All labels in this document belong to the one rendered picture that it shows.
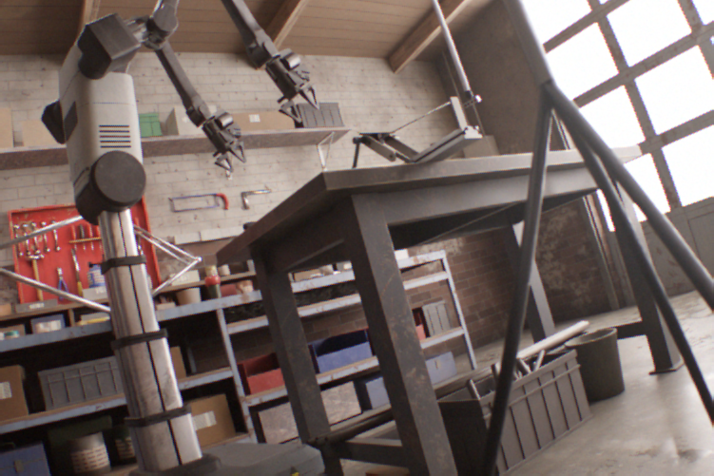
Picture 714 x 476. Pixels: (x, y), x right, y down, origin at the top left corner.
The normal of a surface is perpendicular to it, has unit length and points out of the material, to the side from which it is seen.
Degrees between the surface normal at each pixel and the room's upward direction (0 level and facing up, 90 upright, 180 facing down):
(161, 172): 90
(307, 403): 90
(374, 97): 90
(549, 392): 90
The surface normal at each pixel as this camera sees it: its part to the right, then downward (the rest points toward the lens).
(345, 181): 0.53, -0.31
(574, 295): -0.80, 0.11
